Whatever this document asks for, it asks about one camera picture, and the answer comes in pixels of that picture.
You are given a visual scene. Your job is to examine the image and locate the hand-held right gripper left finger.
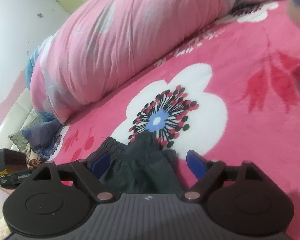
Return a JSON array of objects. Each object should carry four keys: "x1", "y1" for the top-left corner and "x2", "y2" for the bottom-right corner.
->
[{"x1": 31, "y1": 152, "x2": 114, "y2": 202}]

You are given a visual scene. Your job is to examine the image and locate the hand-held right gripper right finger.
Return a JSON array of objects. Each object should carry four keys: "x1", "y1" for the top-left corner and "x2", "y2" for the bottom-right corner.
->
[{"x1": 182, "y1": 150, "x2": 265, "y2": 202}]

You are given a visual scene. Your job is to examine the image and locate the dark grey pants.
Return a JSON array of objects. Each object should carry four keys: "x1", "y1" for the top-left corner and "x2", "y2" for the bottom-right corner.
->
[{"x1": 86, "y1": 132, "x2": 185, "y2": 194}]

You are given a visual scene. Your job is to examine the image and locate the grey floral cushion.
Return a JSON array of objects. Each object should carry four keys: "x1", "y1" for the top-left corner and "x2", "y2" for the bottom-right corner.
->
[{"x1": 8, "y1": 132, "x2": 29, "y2": 153}]

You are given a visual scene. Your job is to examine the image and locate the dark blue crumpled cloth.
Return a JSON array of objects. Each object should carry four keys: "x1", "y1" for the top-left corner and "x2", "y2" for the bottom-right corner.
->
[{"x1": 21, "y1": 119, "x2": 63, "y2": 159}]

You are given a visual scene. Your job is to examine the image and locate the white padded headboard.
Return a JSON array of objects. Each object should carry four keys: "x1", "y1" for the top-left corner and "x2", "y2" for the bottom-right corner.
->
[{"x1": 0, "y1": 89, "x2": 45, "y2": 157}]

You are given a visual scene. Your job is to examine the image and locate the pink floral blanket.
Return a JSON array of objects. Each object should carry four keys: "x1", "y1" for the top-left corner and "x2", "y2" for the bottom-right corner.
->
[{"x1": 48, "y1": 0, "x2": 300, "y2": 240}]

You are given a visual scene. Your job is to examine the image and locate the teal blue cloth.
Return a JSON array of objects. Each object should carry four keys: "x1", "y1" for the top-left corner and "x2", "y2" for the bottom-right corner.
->
[{"x1": 24, "y1": 39, "x2": 49, "y2": 82}]

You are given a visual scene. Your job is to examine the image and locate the pink floral quilt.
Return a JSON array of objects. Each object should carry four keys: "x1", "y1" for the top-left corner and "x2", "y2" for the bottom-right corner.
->
[{"x1": 29, "y1": 0, "x2": 292, "y2": 125}]

